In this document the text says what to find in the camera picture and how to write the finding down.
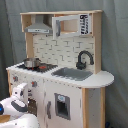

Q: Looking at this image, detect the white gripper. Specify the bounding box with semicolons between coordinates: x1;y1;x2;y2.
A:
11;83;28;109

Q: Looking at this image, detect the white oven door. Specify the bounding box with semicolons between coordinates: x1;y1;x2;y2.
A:
27;88;44;119

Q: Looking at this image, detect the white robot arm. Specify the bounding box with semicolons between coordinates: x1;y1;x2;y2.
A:
0;83;40;128

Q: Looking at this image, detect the wooden toy kitchen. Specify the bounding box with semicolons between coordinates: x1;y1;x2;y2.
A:
7;10;114;128

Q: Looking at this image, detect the red left stove knob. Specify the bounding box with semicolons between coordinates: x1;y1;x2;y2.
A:
13;76;18;82

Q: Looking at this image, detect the red stove knob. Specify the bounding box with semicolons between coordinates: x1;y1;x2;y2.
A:
31;81;37;87
13;76;18;82

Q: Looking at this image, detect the red right stove knob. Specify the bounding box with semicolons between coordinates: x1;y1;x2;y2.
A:
31;81;37;87

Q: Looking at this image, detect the silver toy pot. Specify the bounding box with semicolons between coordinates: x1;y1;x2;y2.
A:
23;58;41;68

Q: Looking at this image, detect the black toy stovetop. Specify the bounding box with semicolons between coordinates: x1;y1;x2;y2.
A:
20;63;56;73

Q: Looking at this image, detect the grey toy sink basin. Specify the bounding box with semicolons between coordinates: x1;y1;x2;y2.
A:
51;67;92;81

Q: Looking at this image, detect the black toy faucet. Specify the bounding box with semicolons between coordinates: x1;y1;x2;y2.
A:
75;50;95;71

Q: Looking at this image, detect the grey range hood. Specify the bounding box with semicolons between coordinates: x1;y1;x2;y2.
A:
25;15;52;34

